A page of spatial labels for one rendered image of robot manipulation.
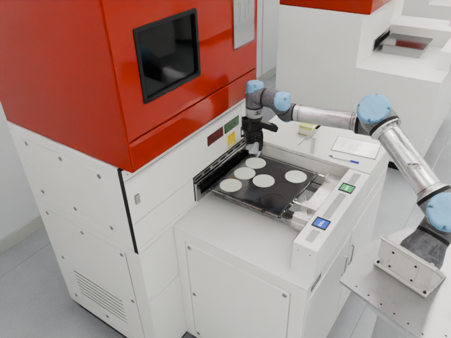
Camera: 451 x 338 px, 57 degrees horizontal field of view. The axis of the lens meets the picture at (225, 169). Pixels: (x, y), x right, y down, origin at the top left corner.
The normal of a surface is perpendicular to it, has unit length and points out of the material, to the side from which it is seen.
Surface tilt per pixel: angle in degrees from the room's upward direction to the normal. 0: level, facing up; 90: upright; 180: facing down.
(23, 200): 90
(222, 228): 0
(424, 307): 0
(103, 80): 90
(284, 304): 90
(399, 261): 90
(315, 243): 0
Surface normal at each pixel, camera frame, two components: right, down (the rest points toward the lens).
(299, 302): -0.57, 0.47
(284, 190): -0.03, -0.83
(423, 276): -0.78, 0.37
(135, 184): 0.82, 0.30
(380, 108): -0.45, -0.35
